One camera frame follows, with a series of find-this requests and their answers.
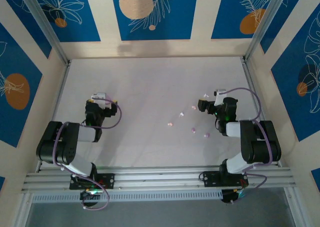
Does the black controller box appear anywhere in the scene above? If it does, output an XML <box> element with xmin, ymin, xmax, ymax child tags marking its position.
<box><xmin>221</xmin><ymin>188</ymin><xmax>247</xmax><ymax>205</ymax></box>
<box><xmin>79</xmin><ymin>189</ymin><xmax>102</xmax><ymax>208</ymax></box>

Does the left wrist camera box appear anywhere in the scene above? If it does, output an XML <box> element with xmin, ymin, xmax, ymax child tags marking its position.
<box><xmin>90</xmin><ymin>92</ymin><xmax>113</xmax><ymax>110</ymax></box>

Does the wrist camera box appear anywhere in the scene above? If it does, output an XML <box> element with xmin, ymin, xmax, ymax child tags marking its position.
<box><xmin>90</xmin><ymin>92</ymin><xmax>113</xmax><ymax>110</ymax></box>
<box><xmin>214</xmin><ymin>88</ymin><xmax>228</xmax><ymax>106</ymax></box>

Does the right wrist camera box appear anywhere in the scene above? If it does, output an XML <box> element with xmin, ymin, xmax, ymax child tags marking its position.
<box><xmin>214</xmin><ymin>88</ymin><xmax>228</xmax><ymax>106</ymax></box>

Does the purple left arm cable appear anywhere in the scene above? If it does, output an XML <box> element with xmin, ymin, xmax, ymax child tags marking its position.
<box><xmin>53</xmin><ymin>98</ymin><xmax>123</xmax><ymax>211</ymax></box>

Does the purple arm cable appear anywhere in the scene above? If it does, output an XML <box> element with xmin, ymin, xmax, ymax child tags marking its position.
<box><xmin>223</xmin><ymin>87</ymin><xmax>274</xmax><ymax>205</ymax></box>
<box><xmin>53</xmin><ymin>98</ymin><xmax>123</xmax><ymax>211</ymax></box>

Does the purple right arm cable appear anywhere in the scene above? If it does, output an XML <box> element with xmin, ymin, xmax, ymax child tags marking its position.
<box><xmin>223</xmin><ymin>87</ymin><xmax>274</xmax><ymax>205</ymax></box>

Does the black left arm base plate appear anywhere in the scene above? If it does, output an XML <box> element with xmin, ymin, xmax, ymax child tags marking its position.
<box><xmin>69</xmin><ymin>173</ymin><xmax>115</xmax><ymax>190</ymax></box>

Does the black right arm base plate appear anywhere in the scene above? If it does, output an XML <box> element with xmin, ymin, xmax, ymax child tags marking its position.
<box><xmin>202</xmin><ymin>171</ymin><xmax>250</xmax><ymax>188</ymax></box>

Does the aluminium mounting rail frame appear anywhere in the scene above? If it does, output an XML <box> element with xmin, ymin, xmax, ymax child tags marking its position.
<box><xmin>21</xmin><ymin>164</ymin><xmax>297</xmax><ymax>193</ymax></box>

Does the aluminium frame post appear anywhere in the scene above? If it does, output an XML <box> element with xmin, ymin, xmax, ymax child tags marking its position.
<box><xmin>243</xmin><ymin>0</ymin><xmax>293</xmax><ymax>63</ymax></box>
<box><xmin>18</xmin><ymin>0</ymin><xmax>71</xmax><ymax>66</ymax></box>

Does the grey slotted cable duct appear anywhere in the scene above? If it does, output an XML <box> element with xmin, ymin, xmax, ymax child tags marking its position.
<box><xmin>31</xmin><ymin>189</ymin><xmax>223</xmax><ymax>204</ymax></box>

